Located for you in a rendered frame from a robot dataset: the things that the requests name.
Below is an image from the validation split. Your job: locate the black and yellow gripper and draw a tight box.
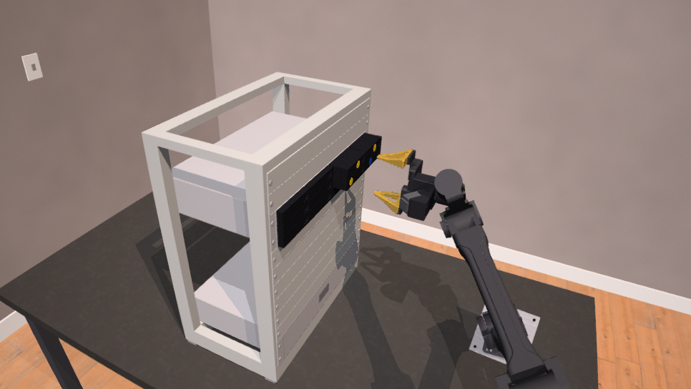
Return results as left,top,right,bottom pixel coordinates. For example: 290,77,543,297
373,149,423,215

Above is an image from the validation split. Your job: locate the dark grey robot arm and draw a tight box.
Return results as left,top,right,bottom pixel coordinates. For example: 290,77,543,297
399,169,571,389

